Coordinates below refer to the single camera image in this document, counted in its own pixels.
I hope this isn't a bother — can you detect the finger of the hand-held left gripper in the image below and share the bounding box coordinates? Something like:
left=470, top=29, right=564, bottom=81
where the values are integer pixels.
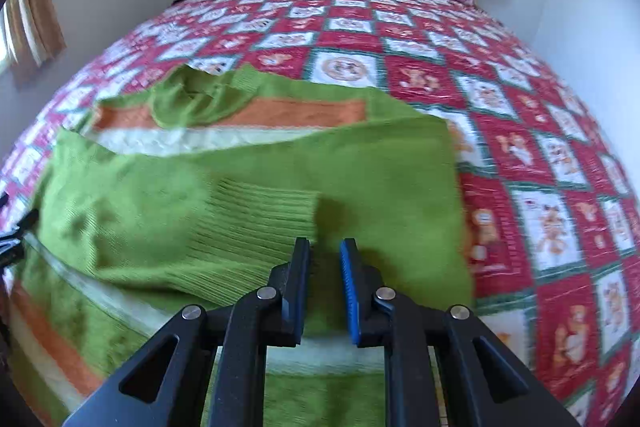
left=0, top=192, right=40, bottom=270

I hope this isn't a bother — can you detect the green striped knit sweater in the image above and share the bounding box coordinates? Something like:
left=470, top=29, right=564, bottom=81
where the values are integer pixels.
left=2, top=63, right=476, bottom=427

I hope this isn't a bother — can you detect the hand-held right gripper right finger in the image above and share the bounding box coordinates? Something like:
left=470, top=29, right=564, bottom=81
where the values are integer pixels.
left=340, top=238, right=582, bottom=427

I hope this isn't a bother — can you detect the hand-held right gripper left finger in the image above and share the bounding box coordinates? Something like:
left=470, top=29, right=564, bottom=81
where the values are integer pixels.
left=62, top=238, right=312, bottom=427

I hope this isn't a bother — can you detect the red checkered printed blanket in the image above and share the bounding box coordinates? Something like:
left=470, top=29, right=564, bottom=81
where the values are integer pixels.
left=0, top=0, right=640, bottom=427

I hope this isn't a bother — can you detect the side window with orange curtain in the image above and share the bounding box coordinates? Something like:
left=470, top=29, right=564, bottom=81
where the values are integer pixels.
left=0, top=0, right=67, bottom=88

